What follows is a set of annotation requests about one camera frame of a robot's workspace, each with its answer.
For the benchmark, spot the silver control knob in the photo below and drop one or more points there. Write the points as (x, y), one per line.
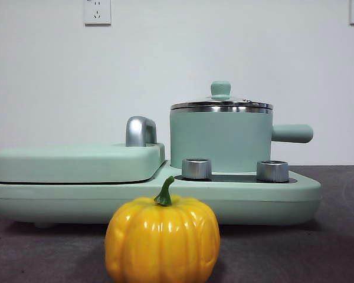
(196, 169)
(272, 171)

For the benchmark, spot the green breakfast machine base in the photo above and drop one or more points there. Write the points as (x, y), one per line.
(76, 203)

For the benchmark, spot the yellow toy pumpkin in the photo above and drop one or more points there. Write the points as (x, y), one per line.
(162, 241)

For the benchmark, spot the glass lid with green knob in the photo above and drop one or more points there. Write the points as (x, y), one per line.
(220, 90)

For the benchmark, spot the green griddle cover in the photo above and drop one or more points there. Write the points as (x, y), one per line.
(76, 163)

